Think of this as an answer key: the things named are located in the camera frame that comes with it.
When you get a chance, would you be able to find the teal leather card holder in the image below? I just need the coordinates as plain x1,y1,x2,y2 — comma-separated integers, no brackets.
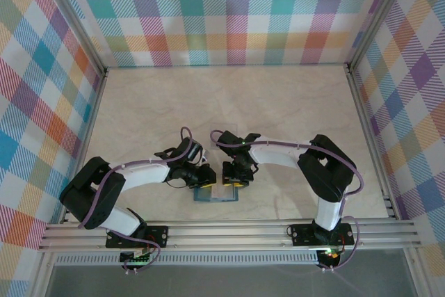
193,185,241,204

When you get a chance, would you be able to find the left controller circuit board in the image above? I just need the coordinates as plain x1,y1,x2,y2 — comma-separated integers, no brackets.
120,250,154,265

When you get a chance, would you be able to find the controller circuit board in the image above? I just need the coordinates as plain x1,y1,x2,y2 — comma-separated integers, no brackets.
120,250,154,265
319,246,343,266

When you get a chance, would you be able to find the right controller circuit board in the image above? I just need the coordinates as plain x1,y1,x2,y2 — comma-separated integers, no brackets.
319,246,343,266

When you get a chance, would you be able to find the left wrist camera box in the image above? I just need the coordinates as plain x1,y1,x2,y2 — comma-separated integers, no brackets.
180,138,209,166

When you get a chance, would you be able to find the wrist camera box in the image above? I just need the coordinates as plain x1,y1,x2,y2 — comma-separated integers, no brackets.
180,138,209,166
218,130,244,152

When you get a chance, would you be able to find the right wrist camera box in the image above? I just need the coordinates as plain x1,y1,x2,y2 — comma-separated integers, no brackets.
218,130,244,152

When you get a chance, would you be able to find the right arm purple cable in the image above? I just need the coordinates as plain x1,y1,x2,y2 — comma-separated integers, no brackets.
209,129,366,273

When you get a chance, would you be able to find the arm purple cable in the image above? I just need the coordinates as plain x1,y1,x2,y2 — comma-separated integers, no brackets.
79,126,195,275
209,129,366,273

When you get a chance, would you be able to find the aluminium mounting rail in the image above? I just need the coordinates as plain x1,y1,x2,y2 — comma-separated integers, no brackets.
37,220,423,252

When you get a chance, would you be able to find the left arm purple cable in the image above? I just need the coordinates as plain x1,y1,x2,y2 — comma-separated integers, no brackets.
79,126,195,275

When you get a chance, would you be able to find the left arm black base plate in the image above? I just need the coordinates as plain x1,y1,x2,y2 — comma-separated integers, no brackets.
105,225,170,249

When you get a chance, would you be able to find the grey slotted cable duct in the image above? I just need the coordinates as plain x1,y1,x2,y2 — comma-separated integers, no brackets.
54,253,321,266

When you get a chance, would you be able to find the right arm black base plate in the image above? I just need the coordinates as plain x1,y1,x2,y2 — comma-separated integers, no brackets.
290,223,355,246

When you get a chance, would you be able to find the aluminium table side rail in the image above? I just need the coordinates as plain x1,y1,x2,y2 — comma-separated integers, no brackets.
346,63,399,220
60,67,108,225

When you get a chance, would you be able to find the aluminium frame leg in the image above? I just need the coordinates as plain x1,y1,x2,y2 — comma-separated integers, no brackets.
29,251,56,297
405,248,432,297

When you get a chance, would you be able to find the aluminium corner frame post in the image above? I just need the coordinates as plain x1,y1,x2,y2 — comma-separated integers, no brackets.
347,0,418,68
36,0,108,75

